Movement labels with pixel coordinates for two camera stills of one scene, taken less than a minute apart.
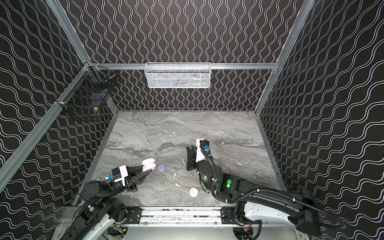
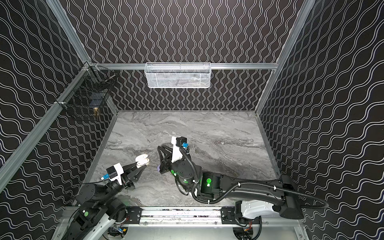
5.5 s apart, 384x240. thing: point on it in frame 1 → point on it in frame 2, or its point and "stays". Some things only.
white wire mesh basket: [178, 75] stays
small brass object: [95, 112] stays
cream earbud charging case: [149, 164] → [142, 160]
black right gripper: [194, 156] → [168, 160]
